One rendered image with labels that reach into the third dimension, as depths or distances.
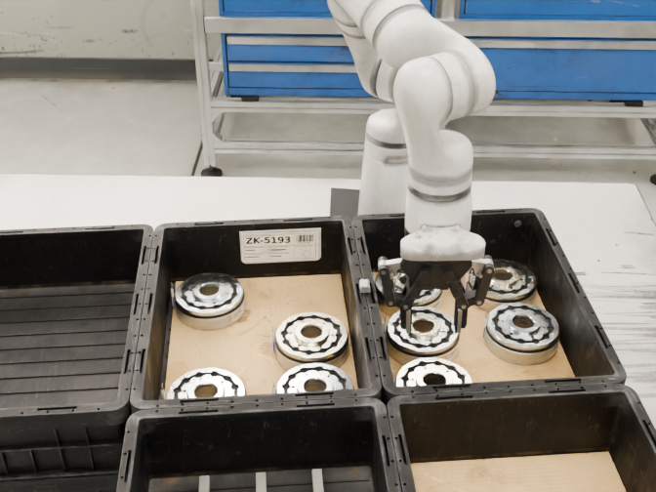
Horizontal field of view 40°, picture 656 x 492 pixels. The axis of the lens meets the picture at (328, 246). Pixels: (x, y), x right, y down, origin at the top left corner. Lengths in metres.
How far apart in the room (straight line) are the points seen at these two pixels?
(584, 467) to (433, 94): 0.52
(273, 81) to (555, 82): 0.98
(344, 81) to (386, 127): 1.69
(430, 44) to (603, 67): 2.31
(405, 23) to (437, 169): 0.16
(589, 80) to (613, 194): 1.33
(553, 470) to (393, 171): 0.61
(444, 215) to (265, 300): 0.47
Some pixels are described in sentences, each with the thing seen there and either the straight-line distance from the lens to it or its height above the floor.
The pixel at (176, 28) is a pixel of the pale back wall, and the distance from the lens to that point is 4.10.
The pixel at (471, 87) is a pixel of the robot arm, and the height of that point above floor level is 1.30.
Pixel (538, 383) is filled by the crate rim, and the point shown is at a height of 0.93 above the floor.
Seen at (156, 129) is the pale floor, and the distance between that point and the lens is 3.75.
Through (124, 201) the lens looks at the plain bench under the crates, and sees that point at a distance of 1.91.
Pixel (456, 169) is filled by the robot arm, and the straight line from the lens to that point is 0.97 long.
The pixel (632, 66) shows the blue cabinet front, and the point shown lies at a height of 0.45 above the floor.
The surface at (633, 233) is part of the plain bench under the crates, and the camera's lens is 1.86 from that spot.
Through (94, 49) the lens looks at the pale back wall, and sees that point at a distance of 4.23.
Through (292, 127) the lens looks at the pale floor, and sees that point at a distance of 3.71.
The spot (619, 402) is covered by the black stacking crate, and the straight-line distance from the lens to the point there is 1.15.
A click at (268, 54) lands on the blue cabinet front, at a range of 3.16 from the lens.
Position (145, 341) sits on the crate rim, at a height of 0.93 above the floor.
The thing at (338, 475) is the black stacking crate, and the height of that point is 0.83.
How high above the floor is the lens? 1.68
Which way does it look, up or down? 34 degrees down
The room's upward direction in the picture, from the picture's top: straight up
